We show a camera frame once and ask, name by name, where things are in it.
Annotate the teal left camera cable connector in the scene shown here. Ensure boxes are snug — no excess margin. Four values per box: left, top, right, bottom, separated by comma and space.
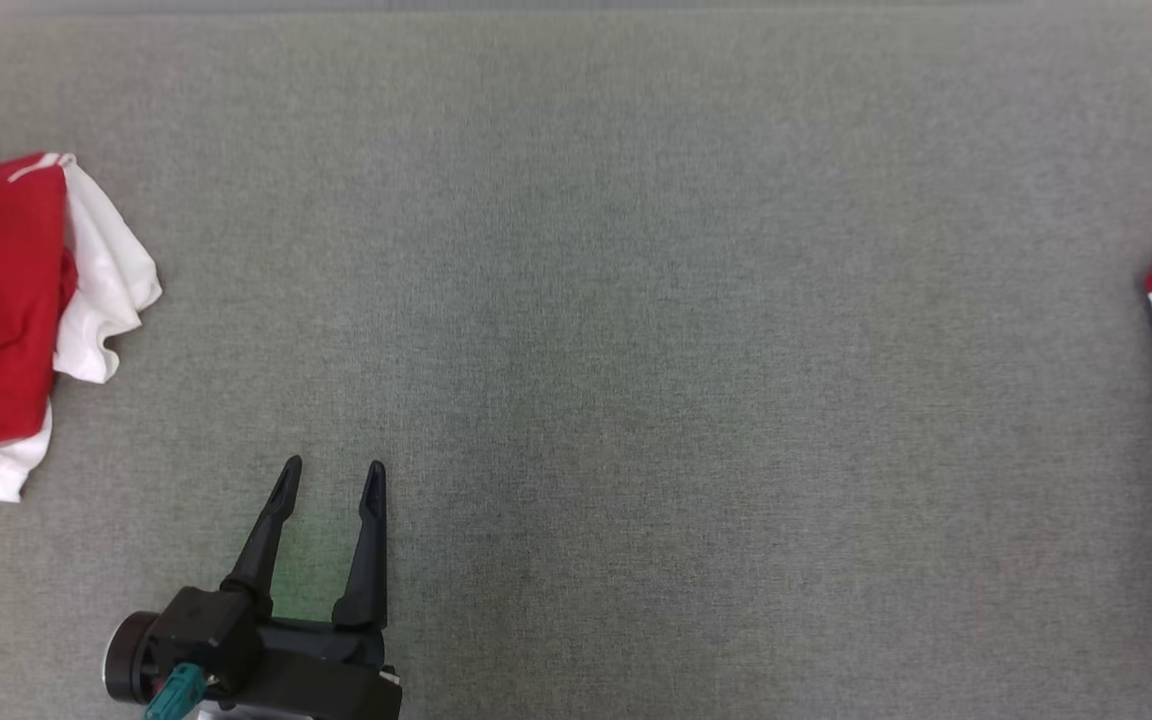
143, 663, 207, 720

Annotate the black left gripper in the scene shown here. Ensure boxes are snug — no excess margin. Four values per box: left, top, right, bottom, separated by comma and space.
220, 455, 403, 720

